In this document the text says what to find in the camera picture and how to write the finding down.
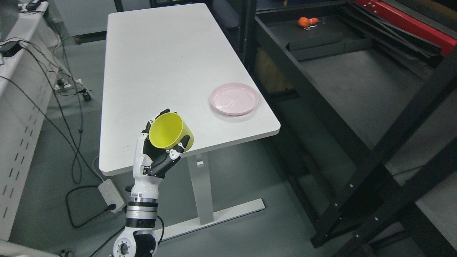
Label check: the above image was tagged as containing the black metal shelf rack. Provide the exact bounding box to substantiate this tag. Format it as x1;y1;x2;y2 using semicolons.
211;0;457;257

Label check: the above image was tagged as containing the red metal beam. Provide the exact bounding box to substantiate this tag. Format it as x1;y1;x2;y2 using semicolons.
356;0;456;55

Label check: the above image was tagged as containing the white table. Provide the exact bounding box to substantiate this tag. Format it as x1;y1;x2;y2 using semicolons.
99;3;281;240

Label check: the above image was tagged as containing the white side desk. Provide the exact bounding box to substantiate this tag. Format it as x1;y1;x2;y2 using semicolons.
0;2;59;241

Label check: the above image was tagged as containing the pink plastic plate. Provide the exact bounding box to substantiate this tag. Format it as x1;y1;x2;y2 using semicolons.
210;82;259;116

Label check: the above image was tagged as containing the black power adapter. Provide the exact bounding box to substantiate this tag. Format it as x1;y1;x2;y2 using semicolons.
25;0;41;11
0;41;22;57

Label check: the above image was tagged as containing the white power strip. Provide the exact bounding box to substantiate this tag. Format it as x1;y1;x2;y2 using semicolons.
98;179;126;213

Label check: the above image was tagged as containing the yellow plastic cup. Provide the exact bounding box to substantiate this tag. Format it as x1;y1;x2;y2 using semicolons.
149;112;194;151

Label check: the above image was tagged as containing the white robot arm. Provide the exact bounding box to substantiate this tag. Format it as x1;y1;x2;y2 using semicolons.
112;197;158;257

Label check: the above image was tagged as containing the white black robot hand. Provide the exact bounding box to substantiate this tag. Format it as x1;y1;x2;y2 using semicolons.
130;109;190;199

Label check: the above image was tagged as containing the orange toy on shelf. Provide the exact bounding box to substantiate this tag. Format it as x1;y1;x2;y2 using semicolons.
297;17;319;30

